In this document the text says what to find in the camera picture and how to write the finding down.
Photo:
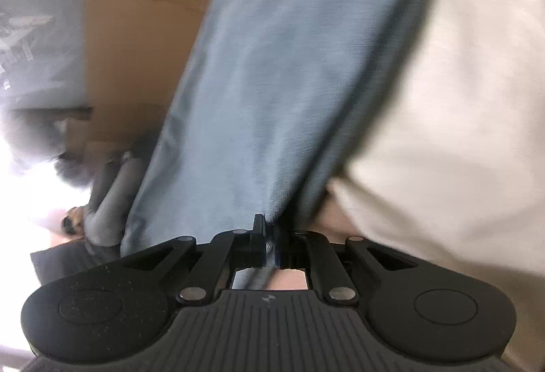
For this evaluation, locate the brown bear plush with cap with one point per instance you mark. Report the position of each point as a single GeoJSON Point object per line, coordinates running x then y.
{"type": "Point", "coordinates": [73, 222]}

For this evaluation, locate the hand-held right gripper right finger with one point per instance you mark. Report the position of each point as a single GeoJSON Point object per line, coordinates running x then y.
{"type": "Point", "coordinates": [293, 248]}

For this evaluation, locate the grey plush toy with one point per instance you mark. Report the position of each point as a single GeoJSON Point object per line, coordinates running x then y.
{"type": "Point", "coordinates": [110, 202]}

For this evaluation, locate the cream bear printed bed sheet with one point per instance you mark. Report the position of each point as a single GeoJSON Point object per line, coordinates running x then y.
{"type": "Point", "coordinates": [468, 142]}

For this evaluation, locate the grey wrapped mattress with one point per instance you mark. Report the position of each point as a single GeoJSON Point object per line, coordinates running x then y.
{"type": "Point", "coordinates": [42, 14]}

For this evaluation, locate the flattened cardboard box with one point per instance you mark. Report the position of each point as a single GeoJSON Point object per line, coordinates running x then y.
{"type": "Point", "coordinates": [136, 36]}

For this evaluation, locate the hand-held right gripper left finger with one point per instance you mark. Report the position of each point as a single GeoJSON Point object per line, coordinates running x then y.
{"type": "Point", "coordinates": [257, 244]}

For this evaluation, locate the blue denim pants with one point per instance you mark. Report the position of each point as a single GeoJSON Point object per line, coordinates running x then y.
{"type": "Point", "coordinates": [276, 78]}

